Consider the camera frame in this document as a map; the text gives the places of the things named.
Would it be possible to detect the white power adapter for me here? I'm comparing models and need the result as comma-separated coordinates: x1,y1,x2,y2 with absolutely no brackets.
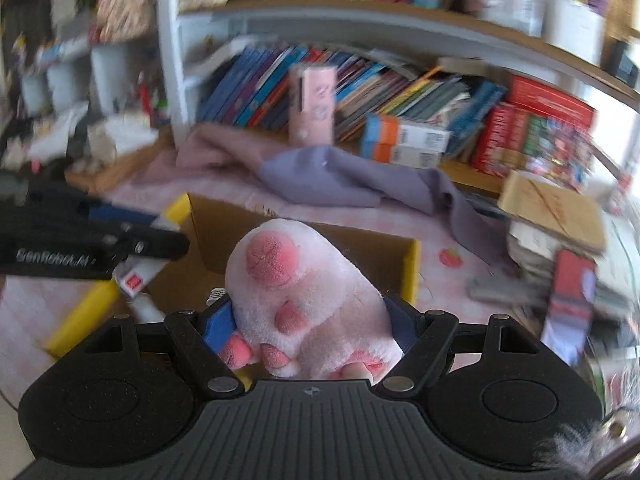
113,256,169,299

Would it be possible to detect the pink plush paw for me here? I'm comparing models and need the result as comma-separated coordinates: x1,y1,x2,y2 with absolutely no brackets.
218,219,404,384

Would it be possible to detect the white spray bottle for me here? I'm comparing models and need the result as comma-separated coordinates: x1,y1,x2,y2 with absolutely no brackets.
128,292,166,324

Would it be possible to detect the wooden chess box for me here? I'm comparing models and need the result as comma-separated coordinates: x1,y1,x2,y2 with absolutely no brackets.
65,128,174,195

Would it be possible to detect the yellow cardboard box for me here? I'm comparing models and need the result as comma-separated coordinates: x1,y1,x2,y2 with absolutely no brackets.
44,194,421,359

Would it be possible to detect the pink checkered tablecloth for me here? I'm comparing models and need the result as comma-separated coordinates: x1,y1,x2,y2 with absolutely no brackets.
0,159,551,401

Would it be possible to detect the tissue box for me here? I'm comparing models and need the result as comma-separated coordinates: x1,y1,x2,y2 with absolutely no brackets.
88,110,160,165

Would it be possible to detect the smartphone with red screen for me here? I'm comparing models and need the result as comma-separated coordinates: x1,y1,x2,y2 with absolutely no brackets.
540,248,597,366

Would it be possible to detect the stack of books right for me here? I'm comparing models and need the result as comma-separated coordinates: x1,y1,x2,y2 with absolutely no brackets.
464,188,640,411

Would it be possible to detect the purple pink cloth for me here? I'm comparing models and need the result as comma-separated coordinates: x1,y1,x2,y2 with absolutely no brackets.
137,122,508,266

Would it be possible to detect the brown paper envelope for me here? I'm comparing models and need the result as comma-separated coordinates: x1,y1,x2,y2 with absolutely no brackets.
498,171,606,254

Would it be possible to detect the pink doll figure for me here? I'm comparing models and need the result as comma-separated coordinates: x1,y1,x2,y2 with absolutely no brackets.
96,0,155,44

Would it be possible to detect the orange blue white box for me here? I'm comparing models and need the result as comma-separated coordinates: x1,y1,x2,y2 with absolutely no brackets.
359,114,450,169

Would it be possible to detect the red dictionary book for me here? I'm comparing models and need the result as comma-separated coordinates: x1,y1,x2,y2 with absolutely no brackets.
471,75,596,190

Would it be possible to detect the pink cylindrical container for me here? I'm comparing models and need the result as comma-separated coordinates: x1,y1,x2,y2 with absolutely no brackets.
288,63,337,148

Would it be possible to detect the white bookshelf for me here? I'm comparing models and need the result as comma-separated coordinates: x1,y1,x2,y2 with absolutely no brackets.
15,0,639,179

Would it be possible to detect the white pen holder box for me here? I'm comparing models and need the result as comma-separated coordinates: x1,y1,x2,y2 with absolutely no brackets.
542,0,605,65

